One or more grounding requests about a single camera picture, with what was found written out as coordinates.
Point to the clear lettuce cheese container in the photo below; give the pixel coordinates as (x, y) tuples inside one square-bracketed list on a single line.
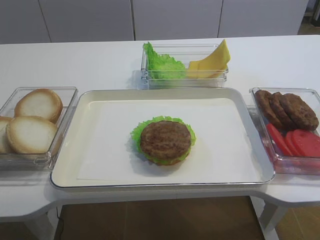
[(184, 53)]

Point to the clear patty tomato container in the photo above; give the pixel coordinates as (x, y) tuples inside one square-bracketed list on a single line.
[(289, 164)]

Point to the yellow cheese slice stack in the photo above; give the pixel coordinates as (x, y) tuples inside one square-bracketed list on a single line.
[(194, 72)]

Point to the lettuce leaf under patty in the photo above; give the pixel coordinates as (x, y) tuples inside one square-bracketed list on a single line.
[(136, 133)]

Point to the right brown patty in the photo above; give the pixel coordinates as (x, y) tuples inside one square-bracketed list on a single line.
[(299, 112)]

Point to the back bun half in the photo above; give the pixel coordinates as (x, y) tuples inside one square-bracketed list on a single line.
[(43, 102)]

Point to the middle tomato slice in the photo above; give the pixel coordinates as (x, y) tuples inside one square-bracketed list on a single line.
[(290, 144)]

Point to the clear bun container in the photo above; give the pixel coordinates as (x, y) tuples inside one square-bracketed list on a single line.
[(45, 161)]

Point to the green lettuce pile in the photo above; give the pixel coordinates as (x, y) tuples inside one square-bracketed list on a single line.
[(163, 66)]

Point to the tomato slice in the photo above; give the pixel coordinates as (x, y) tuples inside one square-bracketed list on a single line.
[(290, 144), (278, 139), (306, 142)]

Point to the middle brown patty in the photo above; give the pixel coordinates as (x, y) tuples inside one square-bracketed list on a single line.
[(280, 113)]

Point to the white paper sheet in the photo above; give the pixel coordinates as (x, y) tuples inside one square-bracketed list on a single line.
[(221, 154)]

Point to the left bun half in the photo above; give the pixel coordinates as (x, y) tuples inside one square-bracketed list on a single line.
[(5, 147)]

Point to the left brown patty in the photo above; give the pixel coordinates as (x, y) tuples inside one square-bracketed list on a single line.
[(263, 100)]

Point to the white serving tray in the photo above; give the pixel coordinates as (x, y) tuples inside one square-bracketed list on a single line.
[(76, 141)]

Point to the left tomato slice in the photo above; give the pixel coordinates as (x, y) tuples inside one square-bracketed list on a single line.
[(278, 139)]

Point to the right tomato slice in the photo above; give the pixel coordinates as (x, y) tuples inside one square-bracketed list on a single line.
[(306, 142)]

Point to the bun half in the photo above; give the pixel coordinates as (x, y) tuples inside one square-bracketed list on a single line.
[(43, 102), (30, 134), (5, 147)]

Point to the brown patty on tray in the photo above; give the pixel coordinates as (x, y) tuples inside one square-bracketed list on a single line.
[(165, 140)]

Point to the front bun half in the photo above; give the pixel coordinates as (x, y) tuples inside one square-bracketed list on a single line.
[(30, 134)]

